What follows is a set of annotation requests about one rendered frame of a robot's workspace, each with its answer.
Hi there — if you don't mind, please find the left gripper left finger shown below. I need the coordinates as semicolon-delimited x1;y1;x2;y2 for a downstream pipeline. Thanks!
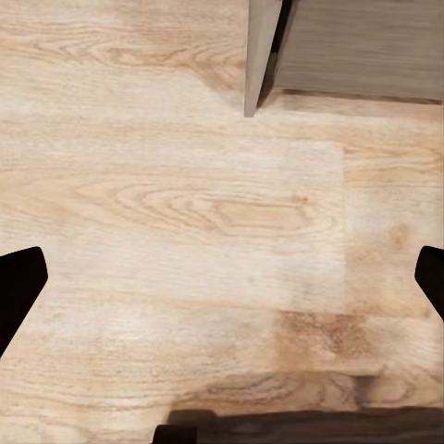
0;246;48;356

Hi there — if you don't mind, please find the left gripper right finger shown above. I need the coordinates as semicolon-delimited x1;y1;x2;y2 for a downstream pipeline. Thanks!
414;245;444;321

